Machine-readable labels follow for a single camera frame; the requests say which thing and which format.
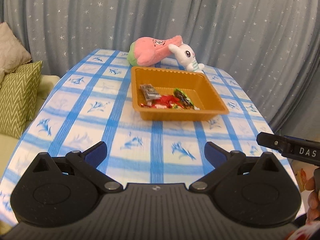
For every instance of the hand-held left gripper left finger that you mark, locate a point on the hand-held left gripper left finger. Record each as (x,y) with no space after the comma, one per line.
(96,152)

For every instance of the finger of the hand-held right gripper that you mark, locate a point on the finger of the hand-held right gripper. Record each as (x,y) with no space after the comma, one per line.
(302,139)
(270,141)

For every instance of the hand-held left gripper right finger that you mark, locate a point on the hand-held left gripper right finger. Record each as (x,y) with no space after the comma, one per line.
(212,152)

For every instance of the golden plastic tray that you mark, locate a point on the golden plastic tray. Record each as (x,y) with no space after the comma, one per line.
(175,116)

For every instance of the red packet yellow print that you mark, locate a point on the red packet yellow print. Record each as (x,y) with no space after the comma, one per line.
(175,104)

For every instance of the green multicoloured snack packet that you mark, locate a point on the green multicoloured snack packet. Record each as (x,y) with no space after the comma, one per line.
(183,97)

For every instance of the dark red candy packet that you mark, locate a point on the dark red candy packet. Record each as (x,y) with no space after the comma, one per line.
(146,104)

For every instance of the red packet beige label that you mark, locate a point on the red packet beige label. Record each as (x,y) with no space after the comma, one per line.
(160,106)

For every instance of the large red snack packet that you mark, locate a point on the large red snack packet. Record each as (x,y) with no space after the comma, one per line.
(167,99)

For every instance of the grey clear snack packet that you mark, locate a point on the grey clear snack packet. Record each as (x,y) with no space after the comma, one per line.
(149,92)

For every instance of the person's right hand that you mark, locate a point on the person's right hand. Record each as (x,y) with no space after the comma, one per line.
(312,205)

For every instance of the blue checked tablecloth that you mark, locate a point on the blue checked tablecloth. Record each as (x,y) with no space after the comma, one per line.
(87,92)

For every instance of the red white printed clothing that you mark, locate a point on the red white printed clothing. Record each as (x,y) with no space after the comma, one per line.
(307,232)

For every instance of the light green sofa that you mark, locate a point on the light green sofa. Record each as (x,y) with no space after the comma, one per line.
(7,150)

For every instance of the green zigzag pillow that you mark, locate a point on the green zigzag pillow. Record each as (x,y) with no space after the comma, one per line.
(17,97)

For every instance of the white rabbit plush toy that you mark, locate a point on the white rabbit plush toy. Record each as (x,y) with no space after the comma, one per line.
(186,55)

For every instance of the pink plush toy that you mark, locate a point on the pink plush toy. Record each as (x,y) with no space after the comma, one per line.
(147,51)

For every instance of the beige pillow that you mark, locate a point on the beige pillow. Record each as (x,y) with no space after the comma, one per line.
(12,52)

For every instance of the grey star-print curtain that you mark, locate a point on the grey star-print curtain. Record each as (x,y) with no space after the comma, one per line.
(100,5)

